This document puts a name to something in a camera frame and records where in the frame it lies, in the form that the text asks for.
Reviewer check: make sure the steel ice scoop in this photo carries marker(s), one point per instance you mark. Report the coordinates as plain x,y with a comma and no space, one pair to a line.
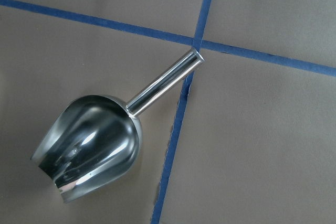
97,138

